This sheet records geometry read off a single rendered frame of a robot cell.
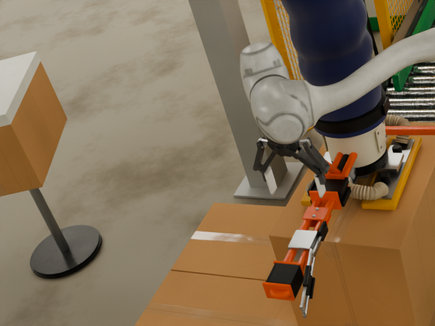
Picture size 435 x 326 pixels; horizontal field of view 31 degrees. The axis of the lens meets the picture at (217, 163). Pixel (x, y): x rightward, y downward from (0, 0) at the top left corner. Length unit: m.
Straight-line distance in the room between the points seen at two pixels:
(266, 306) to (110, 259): 1.55
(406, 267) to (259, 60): 0.79
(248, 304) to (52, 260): 1.73
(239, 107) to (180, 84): 1.63
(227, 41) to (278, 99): 2.06
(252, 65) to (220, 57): 1.98
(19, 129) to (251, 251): 1.23
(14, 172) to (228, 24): 1.17
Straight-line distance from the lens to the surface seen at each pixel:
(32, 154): 3.66
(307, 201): 2.39
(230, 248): 3.00
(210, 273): 2.93
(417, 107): 3.55
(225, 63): 3.77
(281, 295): 1.94
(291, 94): 1.67
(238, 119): 3.94
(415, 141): 2.54
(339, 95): 1.72
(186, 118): 5.05
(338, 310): 2.48
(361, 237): 2.26
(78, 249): 4.24
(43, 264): 4.26
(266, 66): 1.79
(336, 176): 2.22
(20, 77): 3.79
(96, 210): 4.52
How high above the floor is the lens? 2.41
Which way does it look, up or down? 32 degrees down
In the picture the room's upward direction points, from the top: 19 degrees counter-clockwise
